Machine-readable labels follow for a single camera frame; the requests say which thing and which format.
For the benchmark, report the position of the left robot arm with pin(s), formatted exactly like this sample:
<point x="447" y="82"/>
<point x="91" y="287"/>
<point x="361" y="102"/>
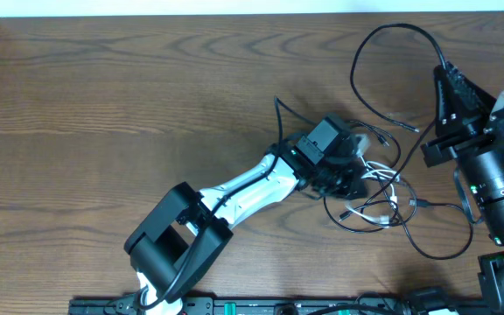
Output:
<point x="179" y="240"/>

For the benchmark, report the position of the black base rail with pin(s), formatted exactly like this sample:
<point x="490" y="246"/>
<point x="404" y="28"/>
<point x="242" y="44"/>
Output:
<point x="219" y="306"/>

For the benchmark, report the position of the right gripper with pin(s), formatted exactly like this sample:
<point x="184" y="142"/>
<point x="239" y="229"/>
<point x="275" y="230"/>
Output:
<point x="462" y="108"/>

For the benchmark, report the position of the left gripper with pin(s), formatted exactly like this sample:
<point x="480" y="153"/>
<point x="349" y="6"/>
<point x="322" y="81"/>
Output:
<point x="351" y="189"/>

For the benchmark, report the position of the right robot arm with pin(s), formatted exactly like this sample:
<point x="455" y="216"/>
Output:
<point x="484" y="175"/>

